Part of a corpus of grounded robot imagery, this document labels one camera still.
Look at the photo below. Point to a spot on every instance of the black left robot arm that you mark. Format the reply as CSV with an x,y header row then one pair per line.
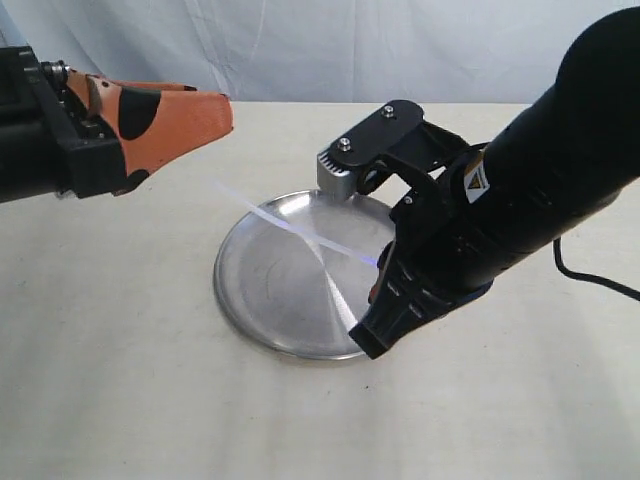
x,y
12,116

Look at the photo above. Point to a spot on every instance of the cream tablecloth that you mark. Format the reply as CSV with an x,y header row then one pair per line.
x,y
116,363

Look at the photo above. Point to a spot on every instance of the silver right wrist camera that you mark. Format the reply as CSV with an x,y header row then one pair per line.
x,y
334,179

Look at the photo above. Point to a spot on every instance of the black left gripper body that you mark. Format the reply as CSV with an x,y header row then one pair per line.
x,y
63,150

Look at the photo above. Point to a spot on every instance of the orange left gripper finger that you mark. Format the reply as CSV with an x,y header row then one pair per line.
x,y
153,128
153,86

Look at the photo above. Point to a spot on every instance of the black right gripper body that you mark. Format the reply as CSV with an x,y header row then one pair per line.
x,y
407,294

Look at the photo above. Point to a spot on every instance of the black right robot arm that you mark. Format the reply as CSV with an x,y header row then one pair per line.
x,y
560,161

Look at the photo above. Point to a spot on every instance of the pale blue backdrop cloth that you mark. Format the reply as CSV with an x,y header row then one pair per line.
x,y
314,51

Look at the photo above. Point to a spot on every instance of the clear plastic straw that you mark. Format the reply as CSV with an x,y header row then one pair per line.
x,y
293,228

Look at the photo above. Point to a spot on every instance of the round stainless steel plate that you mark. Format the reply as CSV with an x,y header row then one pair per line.
x,y
294,297

